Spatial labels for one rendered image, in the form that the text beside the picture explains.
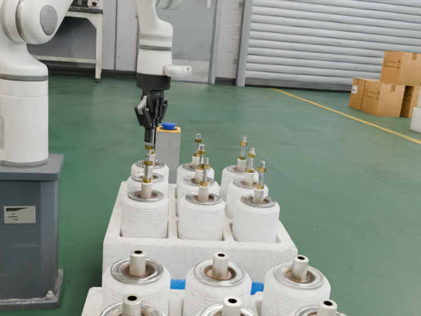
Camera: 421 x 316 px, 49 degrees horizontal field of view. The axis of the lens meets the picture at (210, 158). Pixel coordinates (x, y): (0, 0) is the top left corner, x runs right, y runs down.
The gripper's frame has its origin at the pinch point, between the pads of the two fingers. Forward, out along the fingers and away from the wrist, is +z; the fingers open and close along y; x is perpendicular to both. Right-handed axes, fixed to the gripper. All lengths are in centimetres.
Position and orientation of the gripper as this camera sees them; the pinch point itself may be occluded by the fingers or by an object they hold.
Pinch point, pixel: (150, 135)
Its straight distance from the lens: 106.4
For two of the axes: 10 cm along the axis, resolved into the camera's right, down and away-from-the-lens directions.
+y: -3.3, 2.2, -9.2
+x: 9.4, 1.7, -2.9
